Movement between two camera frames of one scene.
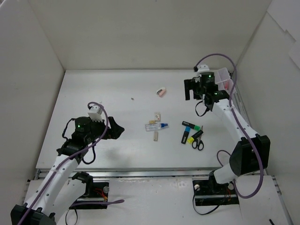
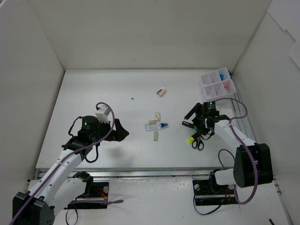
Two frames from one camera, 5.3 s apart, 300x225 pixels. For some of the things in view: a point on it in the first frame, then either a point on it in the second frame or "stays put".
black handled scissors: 198,143 stays put
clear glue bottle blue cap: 151,127 stays put
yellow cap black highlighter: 191,139 stays put
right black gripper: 192,86 → 199,117
